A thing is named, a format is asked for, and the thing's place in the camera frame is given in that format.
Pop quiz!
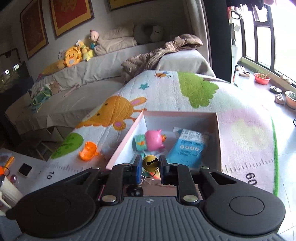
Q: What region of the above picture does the middle red framed picture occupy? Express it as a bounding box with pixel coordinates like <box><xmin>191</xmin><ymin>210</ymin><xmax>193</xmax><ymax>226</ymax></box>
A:
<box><xmin>49</xmin><ymin>0</ymin><xmax>94</xmax><ymax>38</ymax></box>

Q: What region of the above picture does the red framed picture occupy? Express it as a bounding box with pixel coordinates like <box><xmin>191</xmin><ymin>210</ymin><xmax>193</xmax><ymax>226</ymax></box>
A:
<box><xmin>20</xmin><ymin>0</ymin><xmax>49</xmax><ymax>59</ymax></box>
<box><xmin>49</xmin><ymin>0</ymin><xmax>94</xmax><ymax>38</ymax></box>
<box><xmin>107</xmin><ymin>0</ymin><xmax>152</xmax><ymax>11</ymax></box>

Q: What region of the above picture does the beige pillow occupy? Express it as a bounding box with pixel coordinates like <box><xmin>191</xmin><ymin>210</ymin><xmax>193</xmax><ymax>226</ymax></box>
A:
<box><xmin>94</xmin><ymin>22</ymin><xmax>137</xmax><ymax>56</ymax></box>

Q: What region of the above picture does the left red framed picture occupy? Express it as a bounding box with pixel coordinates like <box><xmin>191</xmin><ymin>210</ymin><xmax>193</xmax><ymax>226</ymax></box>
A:
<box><xmin>20</xmin><ymin>0</ymin><xmax>49</xmax><ymax>59</ymax></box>

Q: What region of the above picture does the yellow duck plush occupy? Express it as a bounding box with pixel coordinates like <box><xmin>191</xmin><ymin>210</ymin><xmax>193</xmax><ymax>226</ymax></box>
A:
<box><xmin>75</xmin><ymin>40</ymin><xmax>94</xmax><ymax>61</ymax></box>

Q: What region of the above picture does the grey plush toy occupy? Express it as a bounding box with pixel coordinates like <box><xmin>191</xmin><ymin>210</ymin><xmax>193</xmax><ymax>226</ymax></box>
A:
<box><xmin>133</xmin><ymin>24</ymin><xmax>164</xmax><ymax>45</ymax></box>

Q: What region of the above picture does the red plastic basin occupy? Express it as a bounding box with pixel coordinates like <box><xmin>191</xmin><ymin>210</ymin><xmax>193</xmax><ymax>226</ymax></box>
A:
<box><xmin>254</xmin><ymin>73</ymin><xmax>270</xmax><ymax>85</ymax></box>

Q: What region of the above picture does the pink head doll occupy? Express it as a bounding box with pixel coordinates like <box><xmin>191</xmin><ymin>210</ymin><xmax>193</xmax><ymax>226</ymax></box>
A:
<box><xmin>89</xmin><ymin>30</ymin><xmax>99</xmax><ymax>50</ymax></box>

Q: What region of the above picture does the dark curtain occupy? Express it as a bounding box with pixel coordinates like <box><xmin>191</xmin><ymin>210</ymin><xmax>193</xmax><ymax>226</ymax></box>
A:
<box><xmin>203</xmin><ymin>0</ymin><xmax>232</xmax><ymax>82</ymax></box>

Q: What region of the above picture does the pink cardboard box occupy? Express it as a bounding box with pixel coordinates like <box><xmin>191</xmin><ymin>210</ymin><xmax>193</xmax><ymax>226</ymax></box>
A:
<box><xmin>106</xmin><ymin>111</ymin><xmax>221</xmax><ymax>171</ymax></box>

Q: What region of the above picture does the yellow tiger plush toy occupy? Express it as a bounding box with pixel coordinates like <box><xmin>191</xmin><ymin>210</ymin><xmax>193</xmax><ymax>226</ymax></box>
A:
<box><xmin>64</xmin><ymin>47</ymin><xmax>82</xmax><ymax>67</ymax></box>

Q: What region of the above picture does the black fish tank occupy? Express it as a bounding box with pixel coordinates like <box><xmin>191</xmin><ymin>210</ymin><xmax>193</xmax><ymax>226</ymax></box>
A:
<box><xmin>1</xmin><ymin>48</ymin><xmax>34</xmax><ymax>93</ymax></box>

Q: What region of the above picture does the gold bell keychain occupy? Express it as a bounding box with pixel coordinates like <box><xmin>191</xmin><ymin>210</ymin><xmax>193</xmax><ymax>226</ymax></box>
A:
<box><xmin>142</xmin><ymin>155</ymin><xmax>159</xmax><ymax>178</ymax></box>

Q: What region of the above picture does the green knitted cloth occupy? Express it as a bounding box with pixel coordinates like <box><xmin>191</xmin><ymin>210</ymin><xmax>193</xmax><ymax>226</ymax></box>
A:
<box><xmin>30</xmin><ymin>87</ymin><xmax>52</xmax><ymax>113</ymax></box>

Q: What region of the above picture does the cartoon animal play mat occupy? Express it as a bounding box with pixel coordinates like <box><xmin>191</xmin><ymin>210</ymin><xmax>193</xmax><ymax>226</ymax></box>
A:
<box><xmin>33</xmin><ymin>70</ymin><xmax>278</xmax><ymax>194</ymax></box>

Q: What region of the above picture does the orange plastic toy cup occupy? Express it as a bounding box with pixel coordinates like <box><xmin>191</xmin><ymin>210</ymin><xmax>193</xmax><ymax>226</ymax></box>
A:
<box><xmin>79</xmin><ymin>141</ymin><xmax>99</xmax><ymax>162</ymax></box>

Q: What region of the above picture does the pink pig toy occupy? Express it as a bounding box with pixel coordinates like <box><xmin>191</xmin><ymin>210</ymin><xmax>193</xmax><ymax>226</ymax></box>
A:
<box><xmin>145</xmin><ymin>129</ymin><xmax>167</xmax><ymax>151</ymax></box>

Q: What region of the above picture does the right red framed picture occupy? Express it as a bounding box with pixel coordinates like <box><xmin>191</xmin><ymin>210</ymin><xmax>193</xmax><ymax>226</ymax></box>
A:
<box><xmin>107</xmin><ymin>0</ymin><xmax>152</xmax><ymax>11</ymax></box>

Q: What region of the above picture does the brown puffer jacket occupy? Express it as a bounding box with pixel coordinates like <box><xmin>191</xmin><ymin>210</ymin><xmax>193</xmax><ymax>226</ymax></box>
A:
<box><xmin>121</xmin><ymin>34</ymin><xmax>203</xmax><ymax>81</ymax></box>

